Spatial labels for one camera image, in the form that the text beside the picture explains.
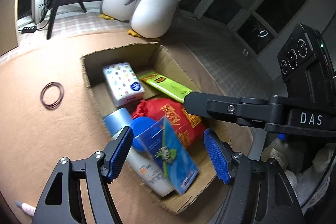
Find small pink white bottle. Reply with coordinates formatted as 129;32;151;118
15;200;36;217

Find red drawstring pouch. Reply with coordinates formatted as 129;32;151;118
131;98;206;149

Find white lotion bottle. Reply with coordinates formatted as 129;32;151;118
104;108;174;197

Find green cream tube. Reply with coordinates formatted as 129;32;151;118
139;72;192;103

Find blue toy package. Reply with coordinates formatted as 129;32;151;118
137;117;199;195

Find white tissue pack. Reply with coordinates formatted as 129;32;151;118
102;63;145;107

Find white gloved right hand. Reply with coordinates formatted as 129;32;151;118
261;137;335;208

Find blue round lid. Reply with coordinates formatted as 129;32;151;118
130;117;155;152

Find small plush penguin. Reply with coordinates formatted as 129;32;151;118
124;0;181;40

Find wooden headboard panel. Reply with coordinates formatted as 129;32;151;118
0;0;19;56

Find black power strip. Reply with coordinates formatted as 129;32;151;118
21;26;37;34

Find black camera box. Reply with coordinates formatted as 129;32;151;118
277;23;335;107

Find brown hair ties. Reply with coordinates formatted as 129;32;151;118
39;81;66;110

